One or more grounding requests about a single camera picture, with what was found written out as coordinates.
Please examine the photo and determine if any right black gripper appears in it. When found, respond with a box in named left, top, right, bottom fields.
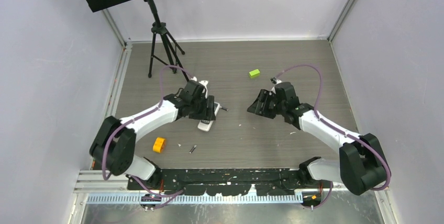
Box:
left=247, top=89, right=286, bottom=119

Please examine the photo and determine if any white remote control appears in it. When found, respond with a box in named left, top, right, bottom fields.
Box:
left=197, top=102, right=221, bottom=132

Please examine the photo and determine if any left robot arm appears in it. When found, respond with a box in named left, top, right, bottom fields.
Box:
left=89, top=77, right=216, bottom=189

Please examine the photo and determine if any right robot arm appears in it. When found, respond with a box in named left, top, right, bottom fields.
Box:
left=247, top=82, right=391, bottom=195

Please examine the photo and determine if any green block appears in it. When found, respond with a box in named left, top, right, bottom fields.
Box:
left=249, top=69, right=261, bottom=79

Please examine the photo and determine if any yellow toy block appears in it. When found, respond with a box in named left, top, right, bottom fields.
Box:
left=152, top=137, right=166, bottom=153

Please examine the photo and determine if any black tripod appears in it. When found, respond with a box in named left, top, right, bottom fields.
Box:
left=144, top=0, right=185, bottom=78

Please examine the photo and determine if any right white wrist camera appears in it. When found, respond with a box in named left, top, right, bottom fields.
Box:
left=270, top=77, right=282, bottom=94

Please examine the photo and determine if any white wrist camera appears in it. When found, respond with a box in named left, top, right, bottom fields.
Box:
left=191, top=76, right=209, bottom=98
left=270, top=77, right=282, bottom=94

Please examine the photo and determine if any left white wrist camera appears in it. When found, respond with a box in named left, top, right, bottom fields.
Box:
left=191, top=76, right=209, bottom=98

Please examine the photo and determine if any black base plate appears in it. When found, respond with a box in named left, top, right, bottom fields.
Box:
left=126, top=168, right=332, bottom=196

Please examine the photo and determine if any white cable duct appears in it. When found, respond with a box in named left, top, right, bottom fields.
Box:
left=86, top=192, right=303, bottom=205

